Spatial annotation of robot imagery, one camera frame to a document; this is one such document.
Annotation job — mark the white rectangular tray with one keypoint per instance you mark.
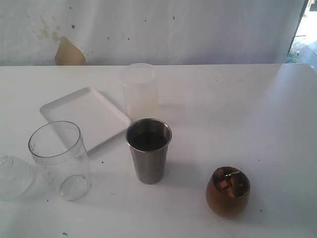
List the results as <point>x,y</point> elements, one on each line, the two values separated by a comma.
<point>97,117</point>

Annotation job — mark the round wooden cup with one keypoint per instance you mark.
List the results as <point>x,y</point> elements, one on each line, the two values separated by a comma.
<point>222,204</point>

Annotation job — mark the white backdrop sheet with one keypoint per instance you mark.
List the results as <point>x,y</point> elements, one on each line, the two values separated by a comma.
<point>119,32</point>

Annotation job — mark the clear plastic shaker cup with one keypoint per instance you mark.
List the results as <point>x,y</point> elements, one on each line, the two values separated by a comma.
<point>59,151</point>

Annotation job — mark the translucent white plastic cup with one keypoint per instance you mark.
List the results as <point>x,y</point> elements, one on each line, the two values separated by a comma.
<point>140,91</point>

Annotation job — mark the clear plastic shaker lid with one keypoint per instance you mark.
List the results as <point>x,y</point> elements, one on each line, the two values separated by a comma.
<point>16,176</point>

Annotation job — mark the stainless steel cup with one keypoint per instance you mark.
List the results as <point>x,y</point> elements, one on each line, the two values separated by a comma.
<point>148,140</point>

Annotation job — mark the brown wooden blocks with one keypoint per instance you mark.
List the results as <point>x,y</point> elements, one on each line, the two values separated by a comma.
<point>232,187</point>

